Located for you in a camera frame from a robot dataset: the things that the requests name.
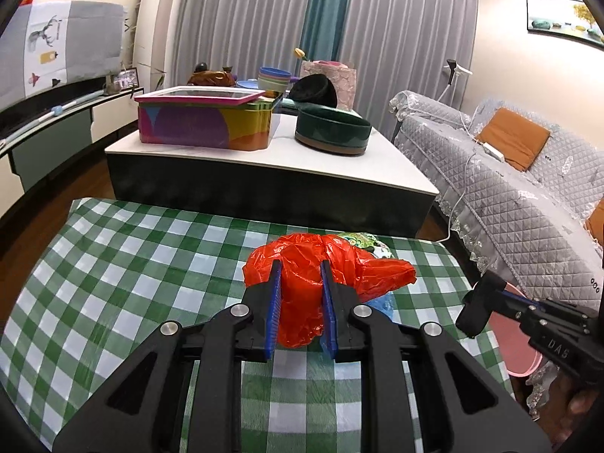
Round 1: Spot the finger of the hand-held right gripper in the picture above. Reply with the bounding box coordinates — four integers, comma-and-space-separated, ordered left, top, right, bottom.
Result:
491, 285, 543, 322

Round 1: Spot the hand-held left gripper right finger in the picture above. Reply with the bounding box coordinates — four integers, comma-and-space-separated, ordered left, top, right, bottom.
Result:
320, 259, 553, 453

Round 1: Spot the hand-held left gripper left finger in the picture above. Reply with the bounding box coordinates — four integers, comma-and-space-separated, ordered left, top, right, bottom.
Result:
52, 259, 284, 453

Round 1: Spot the red plastic bag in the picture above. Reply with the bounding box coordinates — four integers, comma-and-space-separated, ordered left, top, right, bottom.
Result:
242, 232, 417, 349

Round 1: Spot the pink plastic basin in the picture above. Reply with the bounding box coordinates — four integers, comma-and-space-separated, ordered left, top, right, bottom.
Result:
486, 280, 546, 378

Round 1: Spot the person's right hand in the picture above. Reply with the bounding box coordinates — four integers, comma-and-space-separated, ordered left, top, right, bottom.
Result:
551, 372, 604, 445

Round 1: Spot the blue plastic bag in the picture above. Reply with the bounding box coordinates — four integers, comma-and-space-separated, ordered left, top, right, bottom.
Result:
365, 293, 397, 324

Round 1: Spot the green snack packet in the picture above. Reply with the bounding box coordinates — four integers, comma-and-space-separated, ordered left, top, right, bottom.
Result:
337, 231, 392, 260

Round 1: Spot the grey quilted sofa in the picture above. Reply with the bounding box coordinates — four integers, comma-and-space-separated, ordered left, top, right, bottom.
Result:
389, 89, 604, 314

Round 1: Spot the orange cushion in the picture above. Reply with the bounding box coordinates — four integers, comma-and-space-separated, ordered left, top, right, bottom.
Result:
584, 198, 604, 247
476, 108, 552, 173

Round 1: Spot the white top coffee table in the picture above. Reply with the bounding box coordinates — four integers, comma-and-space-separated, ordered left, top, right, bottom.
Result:
105, 113, 441, 239

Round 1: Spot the white power adapter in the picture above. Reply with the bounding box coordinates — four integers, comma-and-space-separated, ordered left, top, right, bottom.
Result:
474, 139, 505, 162

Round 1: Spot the green checked tablecloth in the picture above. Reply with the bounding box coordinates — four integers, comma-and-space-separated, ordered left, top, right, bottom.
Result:
0, 198, 516, 453

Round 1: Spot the dark green round basket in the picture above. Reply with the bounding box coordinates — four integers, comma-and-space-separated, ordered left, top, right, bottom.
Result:
295, 104, 373, 156

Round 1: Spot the colourful storage box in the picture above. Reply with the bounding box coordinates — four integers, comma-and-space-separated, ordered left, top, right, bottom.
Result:
133, 86, 284, 151

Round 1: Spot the black round basket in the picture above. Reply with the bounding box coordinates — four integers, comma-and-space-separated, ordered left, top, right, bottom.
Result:
288, 74, 339, 109

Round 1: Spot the pink gift bag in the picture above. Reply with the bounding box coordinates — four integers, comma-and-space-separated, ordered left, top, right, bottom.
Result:
300, 60, 357, 113

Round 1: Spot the stack of blue bowls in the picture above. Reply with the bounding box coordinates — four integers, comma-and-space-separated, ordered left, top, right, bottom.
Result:
257, 67, 293, 98

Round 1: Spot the brown stuffed toy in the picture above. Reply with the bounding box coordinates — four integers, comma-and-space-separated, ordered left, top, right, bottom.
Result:
186, 62, 236, 88

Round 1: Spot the white television cabinet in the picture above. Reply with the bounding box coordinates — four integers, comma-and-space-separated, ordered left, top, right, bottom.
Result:
0, 86, 145, 220

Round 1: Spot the grey curtain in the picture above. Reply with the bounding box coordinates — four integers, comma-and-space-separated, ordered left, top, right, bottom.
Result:
163, 0, 317, 88
337, 0, 480, 143

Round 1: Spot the teal curtain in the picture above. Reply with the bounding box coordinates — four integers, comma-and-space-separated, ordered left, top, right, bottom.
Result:
299, 0, 354, 65

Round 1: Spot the grey cloth covered television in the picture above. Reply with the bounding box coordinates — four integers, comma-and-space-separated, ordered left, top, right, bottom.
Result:
0, 0, 129, 110

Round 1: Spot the white cable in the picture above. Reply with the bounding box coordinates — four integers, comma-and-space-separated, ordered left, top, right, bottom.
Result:
441, 118, 483, 246

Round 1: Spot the framed wall picture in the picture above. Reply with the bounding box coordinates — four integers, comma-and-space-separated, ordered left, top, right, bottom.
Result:
526, 0, 604, 48

